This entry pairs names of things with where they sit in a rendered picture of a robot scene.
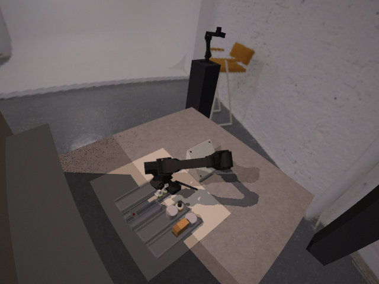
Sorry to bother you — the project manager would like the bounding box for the orange block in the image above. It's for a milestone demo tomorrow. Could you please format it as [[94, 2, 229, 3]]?
[[172, 218, 189, 238]]

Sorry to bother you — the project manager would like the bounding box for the pale pink cylinder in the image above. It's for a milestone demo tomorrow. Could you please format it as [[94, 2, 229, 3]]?
[[185, 212, 197, 228], [166, 205, 178, 220]]

